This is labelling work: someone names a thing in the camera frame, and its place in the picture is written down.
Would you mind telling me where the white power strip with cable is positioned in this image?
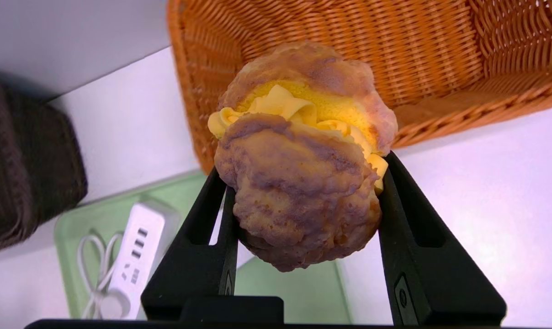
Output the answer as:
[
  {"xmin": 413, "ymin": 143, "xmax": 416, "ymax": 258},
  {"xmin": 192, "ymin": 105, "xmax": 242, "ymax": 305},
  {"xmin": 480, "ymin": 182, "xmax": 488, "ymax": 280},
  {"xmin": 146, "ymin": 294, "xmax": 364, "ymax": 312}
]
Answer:
[{"xmin": 77, "ymin": 202, "xmax": 180, "ymax": 320}]

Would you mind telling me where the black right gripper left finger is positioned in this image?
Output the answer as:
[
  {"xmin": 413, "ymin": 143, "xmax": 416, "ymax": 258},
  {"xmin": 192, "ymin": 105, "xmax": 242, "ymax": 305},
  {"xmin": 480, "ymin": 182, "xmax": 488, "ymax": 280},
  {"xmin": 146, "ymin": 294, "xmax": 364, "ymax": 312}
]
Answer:
[{"xmin": 141, "ymin": 167, "xmax": 284, "ymax": 323}]

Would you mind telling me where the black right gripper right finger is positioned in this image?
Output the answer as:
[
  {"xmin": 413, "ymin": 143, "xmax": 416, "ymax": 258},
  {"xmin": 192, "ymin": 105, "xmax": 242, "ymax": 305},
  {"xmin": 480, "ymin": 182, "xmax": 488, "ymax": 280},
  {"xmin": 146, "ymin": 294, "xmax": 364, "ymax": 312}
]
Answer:
[{"xmin": 377, "ymin": 151, "xmax": 507, "ymax": 326}]

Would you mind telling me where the dark brown wicker basket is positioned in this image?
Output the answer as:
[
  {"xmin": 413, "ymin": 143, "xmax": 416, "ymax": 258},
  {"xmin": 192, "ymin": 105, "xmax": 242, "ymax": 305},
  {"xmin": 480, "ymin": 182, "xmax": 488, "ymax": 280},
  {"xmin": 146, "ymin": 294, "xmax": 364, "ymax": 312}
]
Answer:
[{"xmin": 0, "ymin": 69, "xmax": 88, "ymax": 255}]

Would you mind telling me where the light green plastic tray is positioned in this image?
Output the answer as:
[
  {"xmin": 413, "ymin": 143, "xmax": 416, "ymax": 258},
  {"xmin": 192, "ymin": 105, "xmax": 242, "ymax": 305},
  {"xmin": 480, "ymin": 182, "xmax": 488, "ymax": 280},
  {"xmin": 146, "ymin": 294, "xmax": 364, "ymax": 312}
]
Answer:
[{"xmin": 53, "ymin": 171, "xmax": 352, "ymax": 325}]

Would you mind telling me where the orange wicker basket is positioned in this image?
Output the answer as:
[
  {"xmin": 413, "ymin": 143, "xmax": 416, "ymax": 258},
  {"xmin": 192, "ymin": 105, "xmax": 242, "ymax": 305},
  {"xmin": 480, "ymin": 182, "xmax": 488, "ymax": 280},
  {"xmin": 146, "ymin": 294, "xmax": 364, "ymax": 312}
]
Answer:
[{"xmin": 166, "ymin": 0, "xmax": 552, "ymax": 175}]

